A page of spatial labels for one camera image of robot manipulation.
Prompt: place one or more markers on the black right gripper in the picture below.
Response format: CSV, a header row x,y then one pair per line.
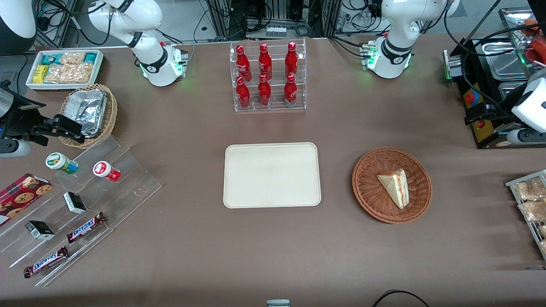
x,y
22,120

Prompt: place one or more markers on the triangular sandwich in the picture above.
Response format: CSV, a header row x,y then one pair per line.
x,y
394,185

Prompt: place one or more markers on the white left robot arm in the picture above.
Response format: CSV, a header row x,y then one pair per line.
x,y
396,25

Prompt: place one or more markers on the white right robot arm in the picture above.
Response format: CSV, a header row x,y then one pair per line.
x,y
145,17

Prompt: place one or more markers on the small tan wicker basket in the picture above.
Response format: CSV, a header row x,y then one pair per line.
x,y
111,115

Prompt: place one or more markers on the beige rectangular tray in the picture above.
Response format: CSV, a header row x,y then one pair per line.
x,y
271,175

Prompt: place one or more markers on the brown round wicker basket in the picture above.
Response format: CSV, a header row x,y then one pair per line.
x,y
371,187

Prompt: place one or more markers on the tray of packaged snacks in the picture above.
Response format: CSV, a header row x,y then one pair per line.
x,y
512,184

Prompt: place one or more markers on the green lid snack cup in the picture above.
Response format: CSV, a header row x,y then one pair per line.
x,y
57,161

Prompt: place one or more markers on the silver foil pack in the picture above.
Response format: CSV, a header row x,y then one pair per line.
x,y
87,111

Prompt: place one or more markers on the yellow snack pack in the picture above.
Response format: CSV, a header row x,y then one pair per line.
x,y
40,74

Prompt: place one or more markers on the large clear cracker bag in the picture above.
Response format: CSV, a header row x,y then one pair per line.
x,y
70,73

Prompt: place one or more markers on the red lid snack cup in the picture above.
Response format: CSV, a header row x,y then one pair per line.
x,y
103,169

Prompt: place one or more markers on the teal snack pack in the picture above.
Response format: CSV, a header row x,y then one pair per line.
x,y
91,57
50,59

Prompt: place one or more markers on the white plastic snack bin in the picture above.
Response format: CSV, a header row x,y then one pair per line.
x,y
99,70

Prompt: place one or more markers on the small clear cracker bag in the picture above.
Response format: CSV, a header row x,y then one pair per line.
x,y
72,57

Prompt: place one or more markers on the red cookie box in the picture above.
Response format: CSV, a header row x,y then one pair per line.
x,y
21,196

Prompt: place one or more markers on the small black box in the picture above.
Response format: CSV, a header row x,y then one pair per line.
x,y
75,202
39,230

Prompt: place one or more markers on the clear acrylic stepped display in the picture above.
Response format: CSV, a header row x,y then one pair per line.
x,y
132,183

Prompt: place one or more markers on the snickers chocolate bar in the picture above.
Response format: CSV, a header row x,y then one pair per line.
x,y
85,228
46,262

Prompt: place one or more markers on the red drink bottle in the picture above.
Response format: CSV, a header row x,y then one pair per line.
x,y
242,94
242,64
265,62
291,59
264,93
290,91

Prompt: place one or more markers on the clear acrylic bottle rack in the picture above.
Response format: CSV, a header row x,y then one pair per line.
x,y
275,106

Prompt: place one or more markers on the white power strip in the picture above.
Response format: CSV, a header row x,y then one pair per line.
x,y
275,31

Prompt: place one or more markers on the black food warmer machine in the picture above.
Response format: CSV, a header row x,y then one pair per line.
x,y
477,123

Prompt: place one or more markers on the steel warmer pan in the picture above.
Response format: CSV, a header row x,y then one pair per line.
x,y
509,90
505,62

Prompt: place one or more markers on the clear bag of pastries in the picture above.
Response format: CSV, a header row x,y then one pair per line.
x,y
543,232
529,190
533,210

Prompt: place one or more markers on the red sausage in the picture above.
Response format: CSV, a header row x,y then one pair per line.
x,y
538,53

